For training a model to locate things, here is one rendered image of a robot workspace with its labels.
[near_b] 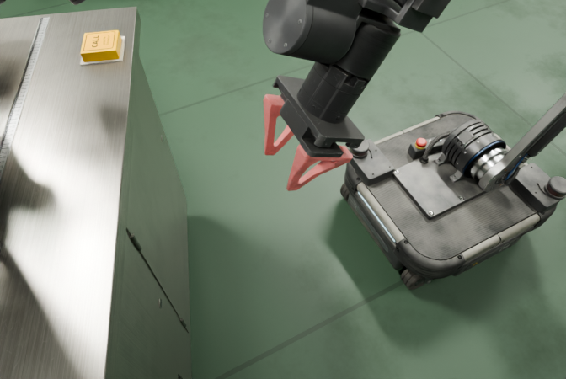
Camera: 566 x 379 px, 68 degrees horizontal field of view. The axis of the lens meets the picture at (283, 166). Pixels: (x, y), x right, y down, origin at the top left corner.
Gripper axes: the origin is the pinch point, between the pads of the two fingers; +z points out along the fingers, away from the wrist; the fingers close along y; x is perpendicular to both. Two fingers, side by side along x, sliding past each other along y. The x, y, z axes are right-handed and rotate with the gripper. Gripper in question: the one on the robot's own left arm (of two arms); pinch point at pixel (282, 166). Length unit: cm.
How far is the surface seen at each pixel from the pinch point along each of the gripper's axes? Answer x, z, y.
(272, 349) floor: 51, 91, -7
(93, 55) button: -8, 19, -51
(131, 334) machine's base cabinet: -7.0, 42.2, -2.7
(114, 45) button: -4, 17, -51
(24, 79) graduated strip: -19, 28, -52
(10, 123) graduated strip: -22, 29, -40
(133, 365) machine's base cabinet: -7.3, 44.4, 1.5
